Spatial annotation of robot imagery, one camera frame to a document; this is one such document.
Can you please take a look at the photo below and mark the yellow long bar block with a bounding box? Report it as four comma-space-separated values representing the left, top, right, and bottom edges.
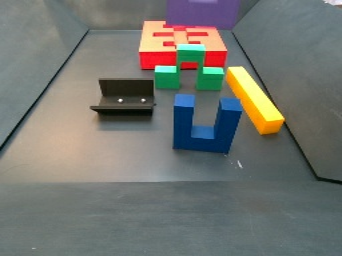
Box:
226, 66, 285, 135

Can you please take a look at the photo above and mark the purple U-shaped block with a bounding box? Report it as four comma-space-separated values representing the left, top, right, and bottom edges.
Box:
166, 0, 240, 29

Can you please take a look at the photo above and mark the green arch block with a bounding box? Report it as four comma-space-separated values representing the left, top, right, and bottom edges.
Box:
154, 43, 226, 92

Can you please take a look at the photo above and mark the red slotted board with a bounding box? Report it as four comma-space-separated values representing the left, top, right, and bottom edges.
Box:
138, 20, 228, 71

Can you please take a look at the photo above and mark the black angled bracket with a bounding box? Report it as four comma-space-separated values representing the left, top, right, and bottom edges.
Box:
90, 78, 155, 115

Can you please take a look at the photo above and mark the blue U-shaped block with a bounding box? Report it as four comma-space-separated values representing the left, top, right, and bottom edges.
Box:
172, 94, 243, 154

